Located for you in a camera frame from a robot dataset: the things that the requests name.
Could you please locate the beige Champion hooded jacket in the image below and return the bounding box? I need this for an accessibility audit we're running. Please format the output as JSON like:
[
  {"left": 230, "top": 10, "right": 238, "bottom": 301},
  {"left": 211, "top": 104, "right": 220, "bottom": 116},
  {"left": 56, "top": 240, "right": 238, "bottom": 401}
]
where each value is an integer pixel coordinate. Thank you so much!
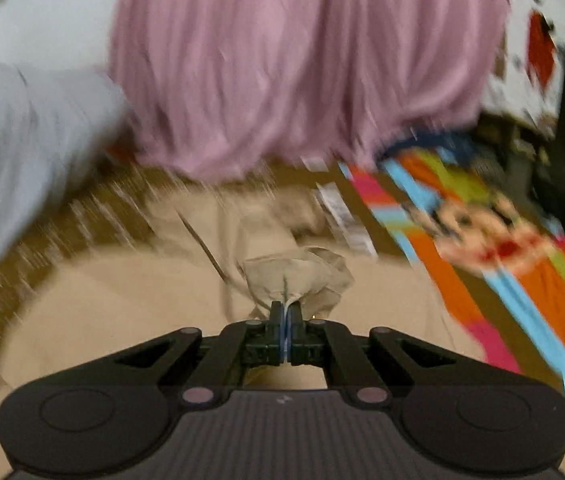
[{"left": 0, "top": 184, "right": 489, "bottom": 480}]

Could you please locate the brown cartoon print bedspread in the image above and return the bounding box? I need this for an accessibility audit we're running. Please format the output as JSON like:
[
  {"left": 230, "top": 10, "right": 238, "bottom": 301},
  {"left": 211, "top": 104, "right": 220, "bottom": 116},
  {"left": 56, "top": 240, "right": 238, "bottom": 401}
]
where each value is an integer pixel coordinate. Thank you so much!
[{"left": 0, "top": 148, "right": 565, "bottom": 394}]

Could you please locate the dark blue cloth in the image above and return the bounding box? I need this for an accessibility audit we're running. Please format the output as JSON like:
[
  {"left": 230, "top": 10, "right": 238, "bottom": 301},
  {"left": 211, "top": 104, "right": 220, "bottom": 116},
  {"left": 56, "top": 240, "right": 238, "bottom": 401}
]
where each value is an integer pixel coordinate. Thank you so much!
[{"left": 375, "top": 130, "right": 477, "bottom": 165}]

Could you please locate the pink satin curtain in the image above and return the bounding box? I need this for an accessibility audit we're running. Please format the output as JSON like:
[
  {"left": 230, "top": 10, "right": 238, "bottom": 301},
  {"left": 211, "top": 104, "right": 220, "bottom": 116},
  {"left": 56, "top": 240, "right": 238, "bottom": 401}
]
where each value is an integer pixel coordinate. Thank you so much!
[{"left": 110, "top": 0, "right": 509, "bottom": 181}]

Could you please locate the grey bundled duvet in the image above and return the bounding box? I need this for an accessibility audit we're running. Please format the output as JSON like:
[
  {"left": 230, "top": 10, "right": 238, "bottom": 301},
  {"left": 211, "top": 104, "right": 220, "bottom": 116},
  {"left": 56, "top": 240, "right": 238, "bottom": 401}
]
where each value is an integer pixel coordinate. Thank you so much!
[{"left": 0, "top": 63, "right": 130, "bottom": 259}]

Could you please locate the red hanging wall ornament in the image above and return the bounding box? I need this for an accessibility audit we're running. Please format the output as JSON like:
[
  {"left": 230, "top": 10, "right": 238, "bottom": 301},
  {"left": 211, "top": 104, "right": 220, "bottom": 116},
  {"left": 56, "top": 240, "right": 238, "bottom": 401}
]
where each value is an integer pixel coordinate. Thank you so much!
[{"left": 526, "top": 10, "right": 557, "bottom": 94}]

